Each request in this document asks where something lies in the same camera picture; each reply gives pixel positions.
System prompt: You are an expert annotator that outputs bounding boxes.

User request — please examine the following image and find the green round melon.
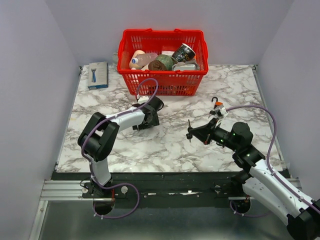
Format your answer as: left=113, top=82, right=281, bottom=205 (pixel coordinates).
left=155, top=54, right=175, bottom=71

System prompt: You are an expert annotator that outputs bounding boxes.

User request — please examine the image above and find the pink plastic bottle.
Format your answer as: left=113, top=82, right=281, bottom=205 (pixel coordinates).
left=131, top=52, right=158, bottom=67

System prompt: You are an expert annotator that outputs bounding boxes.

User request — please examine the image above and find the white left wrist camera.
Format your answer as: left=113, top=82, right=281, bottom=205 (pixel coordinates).
left=137, top=96, right=149, bottom=105

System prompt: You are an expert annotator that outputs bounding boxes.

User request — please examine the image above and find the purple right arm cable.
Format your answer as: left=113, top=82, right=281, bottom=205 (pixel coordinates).
left=224, top=104, right=320, bottom=218

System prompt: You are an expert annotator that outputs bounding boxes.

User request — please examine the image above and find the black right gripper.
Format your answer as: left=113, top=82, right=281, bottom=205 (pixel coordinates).
left=189, top=117, right=240, bottom=152

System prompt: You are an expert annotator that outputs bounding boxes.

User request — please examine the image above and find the black patterned paper cup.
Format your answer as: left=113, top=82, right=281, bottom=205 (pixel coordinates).
left=171, top=43, right=196, bottom=63

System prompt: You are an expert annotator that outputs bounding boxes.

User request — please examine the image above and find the orange black Opel padlock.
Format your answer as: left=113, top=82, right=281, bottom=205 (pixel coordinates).
left=211, top=96, right=223, bottom=108

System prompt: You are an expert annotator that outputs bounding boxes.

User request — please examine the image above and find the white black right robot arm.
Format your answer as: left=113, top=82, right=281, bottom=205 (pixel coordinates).
left=186, top=118, right=320, bottom=240

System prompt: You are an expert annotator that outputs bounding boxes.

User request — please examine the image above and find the blue razor package box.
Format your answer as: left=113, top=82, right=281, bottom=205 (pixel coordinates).
left=87, top=61, right=109, bottom=90

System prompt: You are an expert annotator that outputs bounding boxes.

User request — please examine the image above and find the grey plastic tray container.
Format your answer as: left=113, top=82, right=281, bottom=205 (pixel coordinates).
left=172, top=62, right=200, bottom=71

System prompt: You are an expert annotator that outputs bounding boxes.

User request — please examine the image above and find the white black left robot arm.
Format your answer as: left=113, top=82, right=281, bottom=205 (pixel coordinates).
left=77, top=96, right=164, bottom=198

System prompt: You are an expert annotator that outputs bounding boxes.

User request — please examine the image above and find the red plastic shopping basket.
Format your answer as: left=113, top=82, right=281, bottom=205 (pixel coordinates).
left=117, top=28, right=209, bottom=96

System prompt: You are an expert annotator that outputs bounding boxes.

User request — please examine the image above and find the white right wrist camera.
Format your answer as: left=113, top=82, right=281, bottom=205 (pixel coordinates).
left=214, top=105, right=229, bottom=124

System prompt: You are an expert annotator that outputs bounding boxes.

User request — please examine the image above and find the black-headed key bunch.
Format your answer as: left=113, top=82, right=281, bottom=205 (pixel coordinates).
left=209, top=110, right=219, bottom=118
left=186, top=119, right=193, bottom=142

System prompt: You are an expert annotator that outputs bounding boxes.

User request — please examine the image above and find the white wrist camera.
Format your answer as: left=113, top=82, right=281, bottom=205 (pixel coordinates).
left=214, top=105, right=229, bottom=124
left=137, top=96, right=149, bottom=105

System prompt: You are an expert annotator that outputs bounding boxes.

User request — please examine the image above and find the brown crumpled cloth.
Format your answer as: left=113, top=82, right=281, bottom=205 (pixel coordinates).
left=148, top=60, right=167, bottom=71

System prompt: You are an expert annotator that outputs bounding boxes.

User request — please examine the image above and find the peach round object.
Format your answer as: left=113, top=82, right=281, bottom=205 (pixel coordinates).
left=129, top=49, right=146, bottom=70

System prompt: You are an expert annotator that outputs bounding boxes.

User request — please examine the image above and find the aluminium extrusion rail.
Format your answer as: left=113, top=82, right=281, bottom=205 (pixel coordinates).
left=40, top=180, right=84, bottom=201

